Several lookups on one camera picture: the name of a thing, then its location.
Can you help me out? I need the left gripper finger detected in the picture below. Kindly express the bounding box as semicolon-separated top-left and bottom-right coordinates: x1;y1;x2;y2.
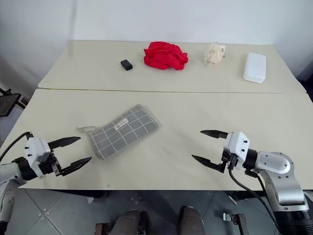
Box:
60;157;93;177
47;136;81;150

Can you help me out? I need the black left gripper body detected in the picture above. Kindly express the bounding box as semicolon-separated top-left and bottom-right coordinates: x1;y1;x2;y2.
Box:
39;149;63;177

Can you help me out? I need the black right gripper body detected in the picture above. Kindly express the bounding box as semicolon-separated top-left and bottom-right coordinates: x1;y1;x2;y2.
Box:
219;149;239;174

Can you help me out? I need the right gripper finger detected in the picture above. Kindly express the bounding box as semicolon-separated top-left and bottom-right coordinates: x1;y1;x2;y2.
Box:
191;154;225;173
200;130;229;141

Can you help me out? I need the grey checked cloth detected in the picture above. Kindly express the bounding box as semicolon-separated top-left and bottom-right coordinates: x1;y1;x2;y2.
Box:
76;103;161;160

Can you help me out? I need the metal caster wheel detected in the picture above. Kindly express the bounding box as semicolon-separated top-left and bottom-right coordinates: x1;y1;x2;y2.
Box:
223;212;246;232

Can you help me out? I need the dark rounded shape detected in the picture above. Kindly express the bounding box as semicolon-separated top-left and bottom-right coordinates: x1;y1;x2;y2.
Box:
179;206;205;235
114;210;148;235

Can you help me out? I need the black metal stand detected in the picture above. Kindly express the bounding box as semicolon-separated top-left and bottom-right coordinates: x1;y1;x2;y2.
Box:
0;87;26;118

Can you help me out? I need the white rectangular box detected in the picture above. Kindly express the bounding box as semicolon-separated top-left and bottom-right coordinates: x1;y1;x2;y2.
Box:
242;52;268;84

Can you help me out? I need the crumpled translucent plastic bag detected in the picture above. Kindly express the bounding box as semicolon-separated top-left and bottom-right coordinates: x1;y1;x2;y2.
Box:
203;43;226;67

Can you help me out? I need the crumpled red cloth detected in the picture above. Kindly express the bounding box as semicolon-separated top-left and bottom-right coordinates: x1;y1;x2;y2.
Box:
143;41;189;71

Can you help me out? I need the small black box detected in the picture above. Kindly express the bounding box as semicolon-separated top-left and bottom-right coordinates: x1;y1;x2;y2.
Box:
120;59;134;71

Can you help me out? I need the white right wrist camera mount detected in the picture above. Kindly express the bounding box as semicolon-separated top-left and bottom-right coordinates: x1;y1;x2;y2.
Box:
224;132;250;170

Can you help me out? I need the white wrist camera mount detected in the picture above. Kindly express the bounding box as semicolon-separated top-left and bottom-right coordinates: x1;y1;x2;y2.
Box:
23;137;52;179
224;132;250;170

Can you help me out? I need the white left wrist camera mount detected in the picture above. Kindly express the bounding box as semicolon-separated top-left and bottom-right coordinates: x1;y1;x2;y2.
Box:
23;137;52;179

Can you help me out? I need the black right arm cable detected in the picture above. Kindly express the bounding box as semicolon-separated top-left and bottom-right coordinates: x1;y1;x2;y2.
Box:
227;159;282;231

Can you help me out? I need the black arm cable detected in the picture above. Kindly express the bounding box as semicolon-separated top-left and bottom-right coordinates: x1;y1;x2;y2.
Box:
0;131;34;162
227;159;282;231

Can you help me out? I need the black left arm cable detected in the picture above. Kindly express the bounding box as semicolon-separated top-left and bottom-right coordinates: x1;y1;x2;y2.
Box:
0;131;34;162

